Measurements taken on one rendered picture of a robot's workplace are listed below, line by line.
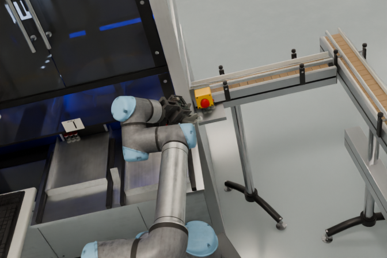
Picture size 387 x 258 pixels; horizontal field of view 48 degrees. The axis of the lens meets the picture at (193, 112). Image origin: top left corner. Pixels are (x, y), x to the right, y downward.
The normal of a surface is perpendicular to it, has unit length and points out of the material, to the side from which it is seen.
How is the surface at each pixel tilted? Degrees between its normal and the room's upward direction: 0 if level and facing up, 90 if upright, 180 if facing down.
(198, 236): 8
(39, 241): 90
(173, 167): 15
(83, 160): 0
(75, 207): 0
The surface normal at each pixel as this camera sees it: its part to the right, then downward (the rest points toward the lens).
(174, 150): 0.05, -0.73
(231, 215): -0.20, -0.76
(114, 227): 0.10, 0.61
